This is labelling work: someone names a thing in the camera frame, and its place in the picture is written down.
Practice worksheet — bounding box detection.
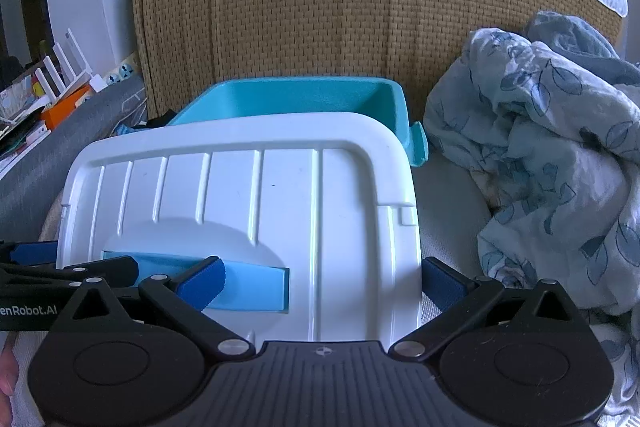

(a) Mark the white lid with blue handle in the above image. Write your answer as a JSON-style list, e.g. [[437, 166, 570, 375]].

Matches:
[[55, 112, 423, 344]]

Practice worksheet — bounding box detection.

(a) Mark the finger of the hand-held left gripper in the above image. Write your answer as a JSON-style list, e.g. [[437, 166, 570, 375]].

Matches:
[[0, 255, 140, 294], [0, 241, 60, 269]]

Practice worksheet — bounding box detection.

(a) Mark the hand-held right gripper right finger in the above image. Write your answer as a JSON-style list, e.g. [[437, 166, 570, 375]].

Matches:
[[389, 257, 591, 362]]

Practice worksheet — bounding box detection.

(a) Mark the woven tan headboard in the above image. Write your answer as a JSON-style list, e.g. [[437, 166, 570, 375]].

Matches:
[[132, 0, 628, 122]]

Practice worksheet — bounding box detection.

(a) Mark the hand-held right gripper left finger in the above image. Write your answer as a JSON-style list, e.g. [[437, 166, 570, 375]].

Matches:
[[50, 255, 253, 362]]

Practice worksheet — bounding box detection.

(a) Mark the stack of books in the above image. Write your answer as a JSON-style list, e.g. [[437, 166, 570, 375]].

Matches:
[[0, 107, 52, 178]]

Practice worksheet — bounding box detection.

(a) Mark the plastic wrapped tissue pack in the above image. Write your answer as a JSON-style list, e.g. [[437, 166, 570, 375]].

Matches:
[[0, 82, 37, 118]]

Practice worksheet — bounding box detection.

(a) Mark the person's left hand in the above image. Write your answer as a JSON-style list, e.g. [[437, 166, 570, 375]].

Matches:
[[0, 341, 19, 399]]

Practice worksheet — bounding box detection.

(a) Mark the orange cardboard box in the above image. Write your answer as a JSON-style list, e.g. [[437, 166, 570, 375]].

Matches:
[[41, 84, 96, 130]]

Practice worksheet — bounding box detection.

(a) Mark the long power strip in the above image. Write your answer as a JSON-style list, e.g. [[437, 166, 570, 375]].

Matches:
[[107, 59, 139, 86]]

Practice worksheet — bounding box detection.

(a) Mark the white router with antennas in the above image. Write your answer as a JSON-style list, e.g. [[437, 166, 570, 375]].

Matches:
[[35, 28, 108, 101]]

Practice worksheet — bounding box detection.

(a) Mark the blue floral quilt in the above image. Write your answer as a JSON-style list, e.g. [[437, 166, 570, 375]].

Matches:
[[422, 11, 640, 427]]

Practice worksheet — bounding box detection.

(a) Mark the dark wooden door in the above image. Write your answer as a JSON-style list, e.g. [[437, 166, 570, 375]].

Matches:
[[22, 0, 51, 58]]

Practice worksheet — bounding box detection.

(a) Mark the teal plastic storage box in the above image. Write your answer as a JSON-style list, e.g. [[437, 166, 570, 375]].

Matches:
[[167, 77, 430, 168]]

